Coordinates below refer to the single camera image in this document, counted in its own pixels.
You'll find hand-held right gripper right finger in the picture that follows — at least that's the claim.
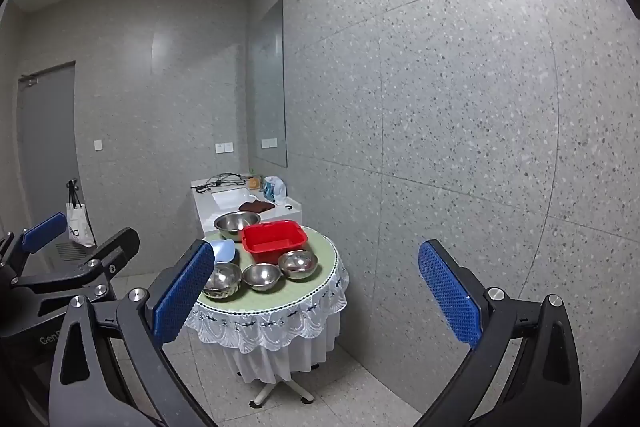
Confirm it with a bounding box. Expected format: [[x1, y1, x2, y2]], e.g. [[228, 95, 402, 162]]
[[415, 240, 584, 427]]

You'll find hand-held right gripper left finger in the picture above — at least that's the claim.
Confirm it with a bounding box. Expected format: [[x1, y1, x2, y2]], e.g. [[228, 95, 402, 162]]
[[48, 239, 216, 427]]

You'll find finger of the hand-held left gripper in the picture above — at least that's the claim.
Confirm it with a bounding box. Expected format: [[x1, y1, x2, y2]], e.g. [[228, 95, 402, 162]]
[[10, 227, 141, 297], [0, 212, 69, 281]]

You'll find white tote bag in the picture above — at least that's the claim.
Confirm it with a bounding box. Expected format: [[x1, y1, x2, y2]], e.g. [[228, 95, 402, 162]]
[[65, 202, 96, 248]]

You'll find small steel bowl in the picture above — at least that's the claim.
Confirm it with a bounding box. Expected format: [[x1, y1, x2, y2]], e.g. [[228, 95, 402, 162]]
[[278, 250, 319, 281], [242, 263, 282, 292], [202, 263, 242, 301]]

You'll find light blue plate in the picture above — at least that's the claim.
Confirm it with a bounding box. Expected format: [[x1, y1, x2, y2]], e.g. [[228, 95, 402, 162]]
[[207, 239, 237, 267]]

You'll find grey door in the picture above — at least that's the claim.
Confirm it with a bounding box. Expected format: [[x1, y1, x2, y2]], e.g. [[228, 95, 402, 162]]
[[17, 61, 86, 260]]

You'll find large steel bowl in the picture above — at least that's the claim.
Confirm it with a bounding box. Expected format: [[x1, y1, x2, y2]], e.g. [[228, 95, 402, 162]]
[[213, 210, 262, 243]]

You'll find round table with lace cloth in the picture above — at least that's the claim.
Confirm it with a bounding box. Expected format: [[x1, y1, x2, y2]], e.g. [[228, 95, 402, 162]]
[[184, 224, 350, 385]]

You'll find red plastic basin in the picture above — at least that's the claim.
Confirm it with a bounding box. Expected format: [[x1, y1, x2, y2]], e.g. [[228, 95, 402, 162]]
[[239, 220, 309, 266]]

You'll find white sink counter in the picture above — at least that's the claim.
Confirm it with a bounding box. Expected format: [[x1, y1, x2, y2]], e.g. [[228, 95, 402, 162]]
[[191, 177, 304, 240]]

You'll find white table base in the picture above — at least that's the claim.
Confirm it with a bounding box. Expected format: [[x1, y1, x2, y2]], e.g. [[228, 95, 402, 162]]
[[248, 359, 321, 408]]

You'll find blue and white bottle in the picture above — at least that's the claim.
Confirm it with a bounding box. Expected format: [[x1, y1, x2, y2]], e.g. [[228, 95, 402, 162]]
[[262, 176, 287, 202]]

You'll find black cable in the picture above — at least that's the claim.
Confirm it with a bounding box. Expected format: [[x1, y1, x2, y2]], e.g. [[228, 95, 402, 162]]
[[195, 173, 248, 194]]

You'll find wall mirror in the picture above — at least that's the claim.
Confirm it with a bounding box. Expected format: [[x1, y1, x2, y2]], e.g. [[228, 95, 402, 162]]
[[248, 0, 288, 169]]

